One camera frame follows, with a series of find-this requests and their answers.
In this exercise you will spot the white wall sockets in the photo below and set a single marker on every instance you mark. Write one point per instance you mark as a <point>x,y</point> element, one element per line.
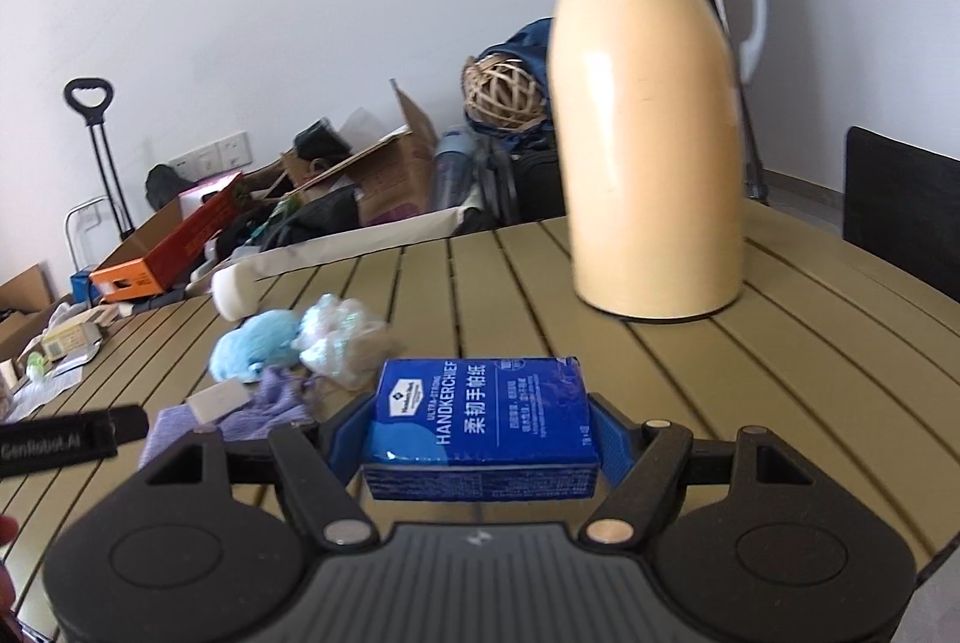
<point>225,151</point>

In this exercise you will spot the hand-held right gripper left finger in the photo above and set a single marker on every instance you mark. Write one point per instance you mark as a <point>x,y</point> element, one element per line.
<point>346,444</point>

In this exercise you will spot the black folding chair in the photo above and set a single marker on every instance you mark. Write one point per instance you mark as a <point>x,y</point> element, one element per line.
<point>900,208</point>

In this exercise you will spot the wicker ball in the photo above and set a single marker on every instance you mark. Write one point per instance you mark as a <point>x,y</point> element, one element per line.
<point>499,91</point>

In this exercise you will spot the small green white box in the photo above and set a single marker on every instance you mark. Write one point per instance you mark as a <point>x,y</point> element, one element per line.
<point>71,339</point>

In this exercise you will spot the purple knit pouch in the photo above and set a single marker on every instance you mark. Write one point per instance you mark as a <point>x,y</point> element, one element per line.
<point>277,399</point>

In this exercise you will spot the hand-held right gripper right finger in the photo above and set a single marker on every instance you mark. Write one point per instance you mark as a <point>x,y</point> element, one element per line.
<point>615,444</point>

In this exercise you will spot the crumpled clear plastic wrap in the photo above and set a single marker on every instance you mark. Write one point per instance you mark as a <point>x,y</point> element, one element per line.
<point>337,335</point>

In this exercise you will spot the red orange box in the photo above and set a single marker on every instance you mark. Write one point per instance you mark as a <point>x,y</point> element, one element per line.
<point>180,238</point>

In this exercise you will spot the grey water bottle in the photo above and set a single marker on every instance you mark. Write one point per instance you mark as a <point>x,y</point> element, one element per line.
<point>452,170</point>

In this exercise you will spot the light blue plush toy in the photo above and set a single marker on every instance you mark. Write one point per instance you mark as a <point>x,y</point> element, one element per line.
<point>255,343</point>

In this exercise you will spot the blue tissue pack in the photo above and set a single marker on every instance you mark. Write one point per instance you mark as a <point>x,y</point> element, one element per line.
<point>480,418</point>

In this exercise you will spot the black cap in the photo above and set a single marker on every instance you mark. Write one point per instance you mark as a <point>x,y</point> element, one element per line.
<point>169,185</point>

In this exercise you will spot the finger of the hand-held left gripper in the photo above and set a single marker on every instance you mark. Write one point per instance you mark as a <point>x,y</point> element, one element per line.
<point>130,425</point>

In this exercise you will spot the small white block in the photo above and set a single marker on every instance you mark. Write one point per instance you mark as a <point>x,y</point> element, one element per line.
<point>216,401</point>

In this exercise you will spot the open cardboard box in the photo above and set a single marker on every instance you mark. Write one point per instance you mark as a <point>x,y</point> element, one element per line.
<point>394,178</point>

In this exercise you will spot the yellow thermos jug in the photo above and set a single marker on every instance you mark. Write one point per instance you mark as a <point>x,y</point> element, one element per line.
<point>645,125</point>

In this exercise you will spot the black bag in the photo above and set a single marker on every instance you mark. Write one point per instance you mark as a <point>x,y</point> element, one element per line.
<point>322,215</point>

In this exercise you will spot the white cylinder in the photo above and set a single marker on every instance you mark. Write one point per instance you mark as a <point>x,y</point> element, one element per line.
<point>234,294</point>

